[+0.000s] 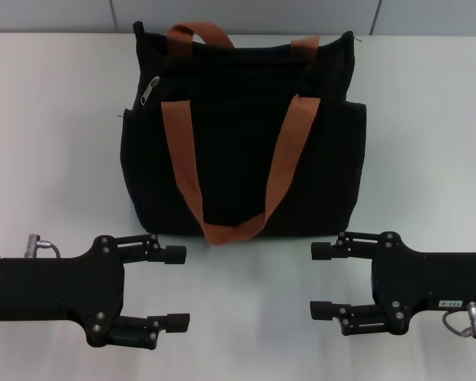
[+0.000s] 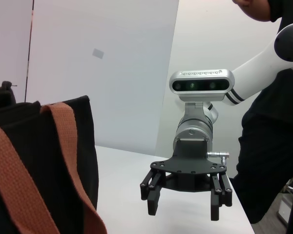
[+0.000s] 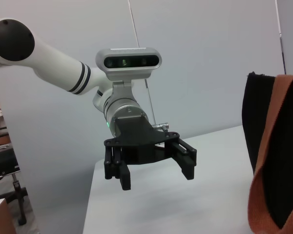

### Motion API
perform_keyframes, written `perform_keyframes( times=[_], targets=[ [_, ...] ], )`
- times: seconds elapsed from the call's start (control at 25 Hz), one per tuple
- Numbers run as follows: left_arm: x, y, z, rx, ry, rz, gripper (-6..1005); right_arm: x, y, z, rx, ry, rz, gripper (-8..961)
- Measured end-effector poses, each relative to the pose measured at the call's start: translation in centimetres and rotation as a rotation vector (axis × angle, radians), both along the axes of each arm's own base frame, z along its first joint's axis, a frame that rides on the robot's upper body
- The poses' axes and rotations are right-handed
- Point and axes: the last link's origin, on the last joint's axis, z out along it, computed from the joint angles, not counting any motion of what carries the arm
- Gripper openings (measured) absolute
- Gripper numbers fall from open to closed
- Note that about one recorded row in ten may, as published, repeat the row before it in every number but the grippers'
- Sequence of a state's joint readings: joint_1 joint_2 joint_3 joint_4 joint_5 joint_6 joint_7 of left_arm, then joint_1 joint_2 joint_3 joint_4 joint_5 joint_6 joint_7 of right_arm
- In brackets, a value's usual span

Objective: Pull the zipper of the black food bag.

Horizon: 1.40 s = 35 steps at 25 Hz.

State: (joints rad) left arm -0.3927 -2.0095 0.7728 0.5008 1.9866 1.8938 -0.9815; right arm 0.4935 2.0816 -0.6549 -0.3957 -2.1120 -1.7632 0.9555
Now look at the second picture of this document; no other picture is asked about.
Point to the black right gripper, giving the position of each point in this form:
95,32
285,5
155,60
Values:
190,168

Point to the person's bare forearm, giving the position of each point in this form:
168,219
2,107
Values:
254,8

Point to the white and silver right arm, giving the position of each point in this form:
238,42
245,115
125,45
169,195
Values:
258,63

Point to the person in black clothing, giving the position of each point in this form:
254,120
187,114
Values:
271,146

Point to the grey box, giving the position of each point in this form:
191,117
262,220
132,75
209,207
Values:
283,207

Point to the grey tape patch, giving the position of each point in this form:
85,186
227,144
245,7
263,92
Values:
98,53

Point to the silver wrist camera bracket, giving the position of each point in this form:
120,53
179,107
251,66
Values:
195,109

